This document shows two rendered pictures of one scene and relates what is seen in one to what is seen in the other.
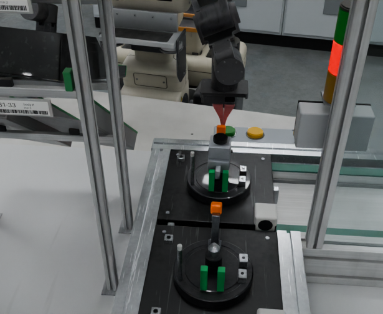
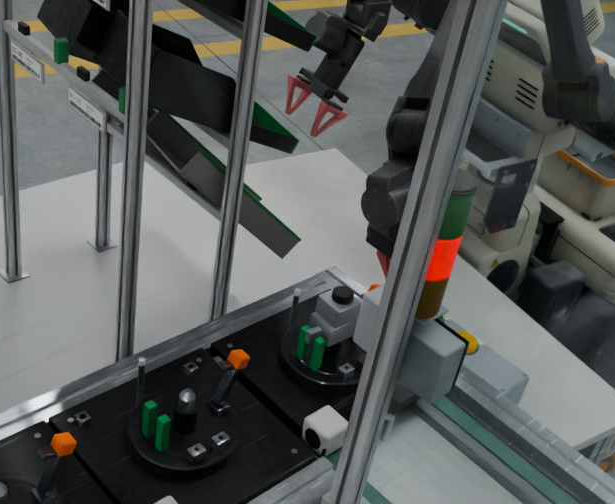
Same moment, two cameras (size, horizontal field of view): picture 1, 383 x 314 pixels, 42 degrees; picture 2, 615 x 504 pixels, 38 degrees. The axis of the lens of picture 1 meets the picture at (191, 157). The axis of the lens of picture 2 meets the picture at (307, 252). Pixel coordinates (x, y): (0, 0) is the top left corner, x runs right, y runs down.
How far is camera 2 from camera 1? 0.61 m
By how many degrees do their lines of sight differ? 29
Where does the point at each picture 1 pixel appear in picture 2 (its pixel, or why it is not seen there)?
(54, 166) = not seen: hidden behind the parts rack
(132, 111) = not seen: hidden behind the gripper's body
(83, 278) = (107, 359)
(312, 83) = not seen: outside the picture
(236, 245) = (250, 430)
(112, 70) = (237, 127)
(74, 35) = (135, 52)
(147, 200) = (232, 321)
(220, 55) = (374, 178)
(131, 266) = (126, 367)
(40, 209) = (156, 267)
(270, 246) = (284, 461)
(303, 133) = (362, 324)
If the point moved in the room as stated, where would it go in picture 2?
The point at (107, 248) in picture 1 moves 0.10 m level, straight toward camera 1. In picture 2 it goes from (120, 329) to (71, 368)
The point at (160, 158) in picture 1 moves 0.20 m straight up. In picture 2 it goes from (311, 291) to (332, 186)
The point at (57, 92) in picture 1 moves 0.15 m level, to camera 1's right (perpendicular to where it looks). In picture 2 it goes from (113, 108) to (195, 162)
